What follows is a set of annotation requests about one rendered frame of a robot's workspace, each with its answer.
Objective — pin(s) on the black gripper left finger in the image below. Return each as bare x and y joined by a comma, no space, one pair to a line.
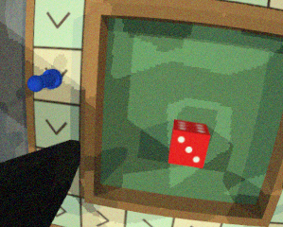
33,186

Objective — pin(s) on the blue pawn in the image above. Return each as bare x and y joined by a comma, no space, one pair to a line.
50,79

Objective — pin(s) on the red die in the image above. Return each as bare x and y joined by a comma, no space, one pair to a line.
189,142

